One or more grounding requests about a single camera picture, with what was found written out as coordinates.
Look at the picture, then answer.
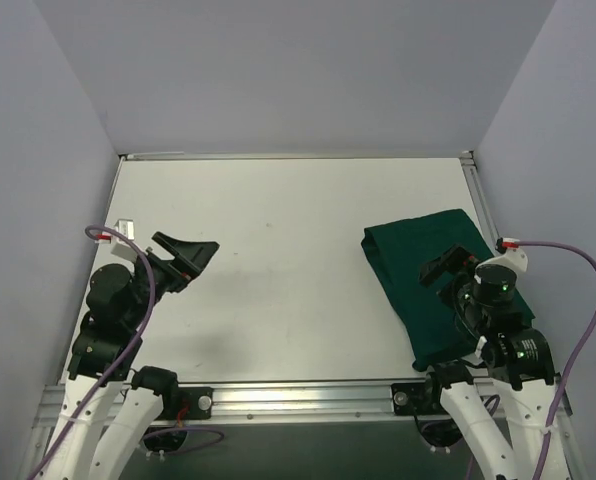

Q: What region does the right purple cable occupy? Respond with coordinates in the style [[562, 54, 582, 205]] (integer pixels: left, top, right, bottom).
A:
[[465, 240, 596, 480]]

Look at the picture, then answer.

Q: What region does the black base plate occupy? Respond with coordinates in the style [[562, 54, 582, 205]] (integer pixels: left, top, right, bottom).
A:
[[157, 386, 214, 423], [390, 380, 443, 416]]

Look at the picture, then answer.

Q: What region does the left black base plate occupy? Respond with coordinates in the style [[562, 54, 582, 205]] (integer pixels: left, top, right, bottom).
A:
[[157, 386, 214, 423]]

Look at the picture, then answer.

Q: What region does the front aluminium rail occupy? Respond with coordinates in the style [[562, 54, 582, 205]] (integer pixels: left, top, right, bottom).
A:
[[32, 377, 555, 429]]

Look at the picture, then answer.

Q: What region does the dark green surgical cloth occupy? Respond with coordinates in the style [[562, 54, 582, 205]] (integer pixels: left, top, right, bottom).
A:
[[361, 208, 537, 372]]

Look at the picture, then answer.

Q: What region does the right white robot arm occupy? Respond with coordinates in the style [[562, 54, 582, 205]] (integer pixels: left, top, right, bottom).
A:
[[418, 239, 572, 479]]

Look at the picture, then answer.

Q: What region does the purple cable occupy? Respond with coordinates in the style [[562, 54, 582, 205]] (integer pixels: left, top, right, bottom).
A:
[[25, 225, 157, 480], [465, 240, 596, 480]]

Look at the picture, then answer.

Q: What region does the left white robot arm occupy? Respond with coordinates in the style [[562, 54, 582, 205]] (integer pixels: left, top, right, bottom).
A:
[[29, 225, 219, 479]]

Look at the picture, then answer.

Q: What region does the back aluminium rail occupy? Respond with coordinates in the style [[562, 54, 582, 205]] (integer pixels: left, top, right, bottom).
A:
[[119, 150, 473, 162]]

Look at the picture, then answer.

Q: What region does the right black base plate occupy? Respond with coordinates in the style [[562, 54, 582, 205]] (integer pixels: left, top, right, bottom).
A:
[[390, 380, 443, 416]]

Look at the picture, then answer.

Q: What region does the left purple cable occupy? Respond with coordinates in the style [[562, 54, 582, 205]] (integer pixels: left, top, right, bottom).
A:
[[25, 225, 157, 480]]

